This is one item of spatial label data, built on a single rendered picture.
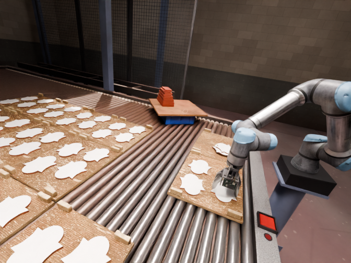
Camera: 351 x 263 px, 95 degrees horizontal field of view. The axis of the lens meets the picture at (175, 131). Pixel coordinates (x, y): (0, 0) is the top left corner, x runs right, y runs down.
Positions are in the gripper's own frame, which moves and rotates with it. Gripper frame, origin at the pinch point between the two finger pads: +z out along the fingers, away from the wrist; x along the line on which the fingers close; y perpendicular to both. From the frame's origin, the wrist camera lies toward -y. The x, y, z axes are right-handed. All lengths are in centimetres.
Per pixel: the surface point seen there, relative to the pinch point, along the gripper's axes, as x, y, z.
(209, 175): -8.8, -9.3, 0.8
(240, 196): 8.3, -1.0, 0.6
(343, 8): 186, -517, -204
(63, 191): -66, 34, 0
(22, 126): -139, 7, 1
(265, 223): 19.0, 8.9, 1.1
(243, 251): 9.9, 24.1, 2.7
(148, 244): -22.7, 37.0, 1.8
